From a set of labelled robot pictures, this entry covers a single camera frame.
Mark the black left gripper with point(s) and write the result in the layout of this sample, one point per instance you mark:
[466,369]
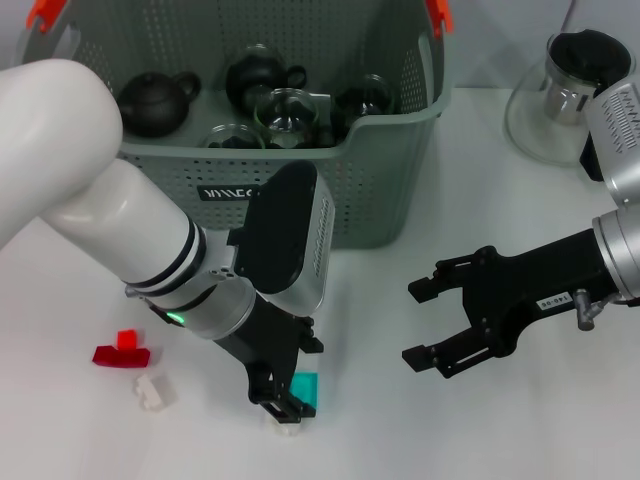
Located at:
[270,350]

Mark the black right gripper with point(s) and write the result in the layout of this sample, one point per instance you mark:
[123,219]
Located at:
[540,280]

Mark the cyan square toy brick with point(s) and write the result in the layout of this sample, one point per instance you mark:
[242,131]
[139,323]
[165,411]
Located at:
[306,387]

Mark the white toy brick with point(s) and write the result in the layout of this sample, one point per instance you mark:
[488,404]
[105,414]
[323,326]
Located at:
[290,430]
[146,392]

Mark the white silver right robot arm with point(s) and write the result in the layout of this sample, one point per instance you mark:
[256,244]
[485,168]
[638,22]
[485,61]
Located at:
[622,255]

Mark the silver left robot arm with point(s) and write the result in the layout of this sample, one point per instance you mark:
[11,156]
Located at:
[100,200]

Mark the grey perforated plastic storage bin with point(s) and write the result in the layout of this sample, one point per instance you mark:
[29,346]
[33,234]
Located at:
[375,200]

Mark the small red toy brick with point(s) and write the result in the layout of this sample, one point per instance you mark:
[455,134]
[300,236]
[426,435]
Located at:
[127,339]

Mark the dark red long toy brick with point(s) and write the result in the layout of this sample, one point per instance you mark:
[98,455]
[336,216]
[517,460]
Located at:
[120,357]

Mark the dark clay teapot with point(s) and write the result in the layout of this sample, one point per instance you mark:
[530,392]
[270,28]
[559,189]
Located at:
[155,105]

